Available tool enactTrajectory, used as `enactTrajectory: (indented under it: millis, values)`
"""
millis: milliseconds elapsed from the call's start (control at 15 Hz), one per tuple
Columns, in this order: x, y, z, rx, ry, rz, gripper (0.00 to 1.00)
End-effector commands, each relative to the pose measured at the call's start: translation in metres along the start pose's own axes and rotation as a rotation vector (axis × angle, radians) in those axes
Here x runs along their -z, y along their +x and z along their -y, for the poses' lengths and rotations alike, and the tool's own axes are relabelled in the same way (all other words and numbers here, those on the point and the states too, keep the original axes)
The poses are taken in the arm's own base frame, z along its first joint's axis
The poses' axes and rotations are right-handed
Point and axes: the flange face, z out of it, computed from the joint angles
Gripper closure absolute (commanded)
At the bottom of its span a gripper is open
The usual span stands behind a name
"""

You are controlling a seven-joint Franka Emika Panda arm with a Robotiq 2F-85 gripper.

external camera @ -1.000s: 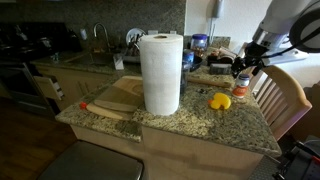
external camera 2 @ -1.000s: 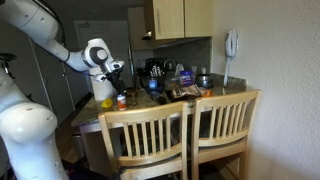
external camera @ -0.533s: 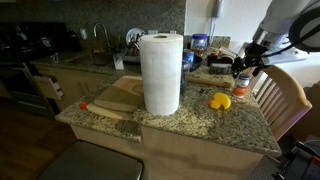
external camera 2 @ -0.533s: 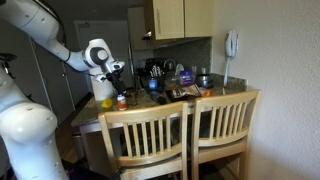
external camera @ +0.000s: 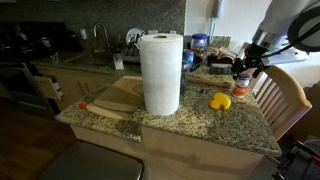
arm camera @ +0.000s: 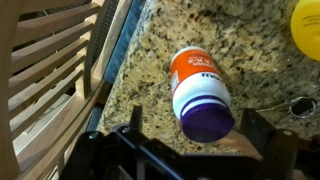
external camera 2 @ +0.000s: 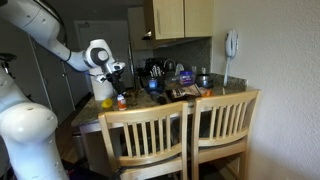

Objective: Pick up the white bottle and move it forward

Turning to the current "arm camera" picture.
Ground metal key ring with fob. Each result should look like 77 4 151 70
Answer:
256 95 319 124

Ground yellow round plastic toy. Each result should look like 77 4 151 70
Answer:
289 0 320 63

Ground white bottle orange label purple cap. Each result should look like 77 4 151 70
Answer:
169 45 236 144

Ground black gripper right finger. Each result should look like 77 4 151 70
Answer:
240 108 278 158

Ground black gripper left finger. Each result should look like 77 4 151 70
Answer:
129 105 144 132

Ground light wooden slat-back chair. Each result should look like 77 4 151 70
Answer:
0 0 134 180

